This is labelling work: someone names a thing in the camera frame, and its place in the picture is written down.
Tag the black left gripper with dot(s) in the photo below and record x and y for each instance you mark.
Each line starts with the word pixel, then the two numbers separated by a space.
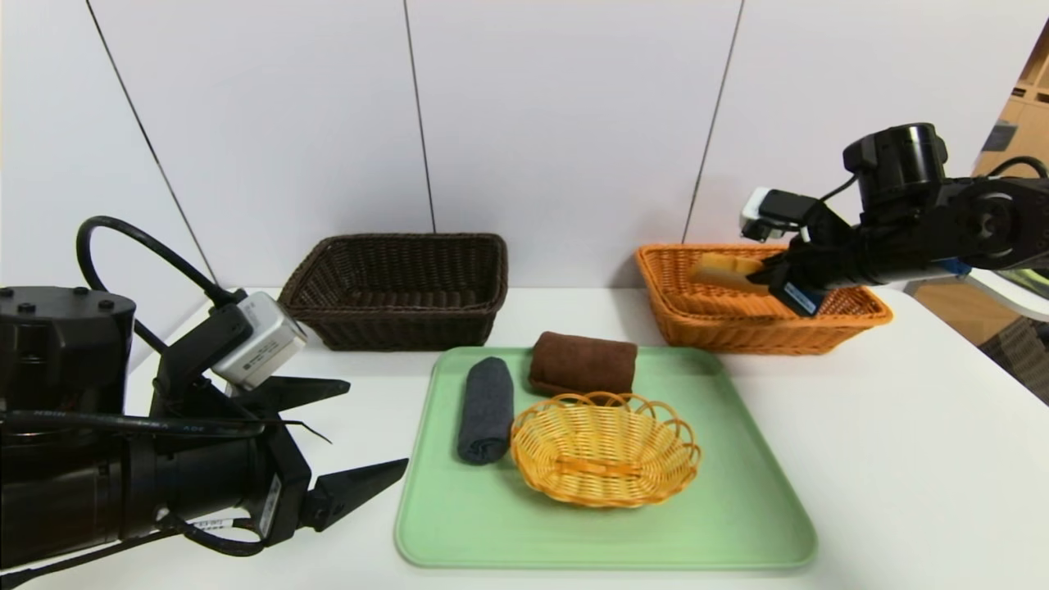
pixel 277 483

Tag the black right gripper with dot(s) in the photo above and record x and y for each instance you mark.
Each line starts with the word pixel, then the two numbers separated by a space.
pixel 799 297

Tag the white bread slice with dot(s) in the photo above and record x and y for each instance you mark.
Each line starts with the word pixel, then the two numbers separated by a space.
pixel 725 270

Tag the dark grey towel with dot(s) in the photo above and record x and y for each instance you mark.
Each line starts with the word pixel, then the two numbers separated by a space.
pixel 486 410

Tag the brown towel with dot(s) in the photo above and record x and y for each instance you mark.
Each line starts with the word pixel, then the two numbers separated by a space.
pixel 582 360

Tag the black and orange left arm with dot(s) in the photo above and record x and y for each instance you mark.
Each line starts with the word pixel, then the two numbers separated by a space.
pixel 74 492

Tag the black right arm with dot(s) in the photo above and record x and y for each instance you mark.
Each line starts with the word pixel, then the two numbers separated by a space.
pixel 926 229

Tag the large orange wicker basket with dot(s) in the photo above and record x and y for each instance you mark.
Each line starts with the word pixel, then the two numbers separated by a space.
pixel 737 328

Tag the dark brown wicker basket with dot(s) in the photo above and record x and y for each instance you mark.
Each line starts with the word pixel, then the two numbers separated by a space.
pixel 393 319

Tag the small yellow wicker basket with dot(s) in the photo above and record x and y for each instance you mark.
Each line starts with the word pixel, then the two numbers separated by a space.
pixel 606 451

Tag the brown wood panel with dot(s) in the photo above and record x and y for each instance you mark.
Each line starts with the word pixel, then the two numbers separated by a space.
pixel 959 315

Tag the light green plastic tray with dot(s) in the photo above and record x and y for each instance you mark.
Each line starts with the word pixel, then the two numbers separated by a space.
pixel 737 508

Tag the white side table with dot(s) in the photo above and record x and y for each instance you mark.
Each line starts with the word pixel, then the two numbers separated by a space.
pixel 1012 297

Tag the dark wicker chair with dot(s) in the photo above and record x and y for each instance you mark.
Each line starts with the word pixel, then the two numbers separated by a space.
pixel 1020 360

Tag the small dark box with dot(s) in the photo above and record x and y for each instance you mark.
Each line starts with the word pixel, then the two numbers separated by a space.
pixel 997 137

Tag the wooden cabinet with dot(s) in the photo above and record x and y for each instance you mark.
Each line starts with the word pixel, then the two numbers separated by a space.
pixel 1028 90

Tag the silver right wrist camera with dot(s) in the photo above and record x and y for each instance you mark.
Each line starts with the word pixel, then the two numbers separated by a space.
pixel 774 215

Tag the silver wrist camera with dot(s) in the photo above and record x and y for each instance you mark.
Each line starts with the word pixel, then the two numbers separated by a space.
pixel 262 344
pixel 774 215

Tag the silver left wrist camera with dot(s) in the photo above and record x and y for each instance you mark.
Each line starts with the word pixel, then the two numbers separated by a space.
pixel 262 344

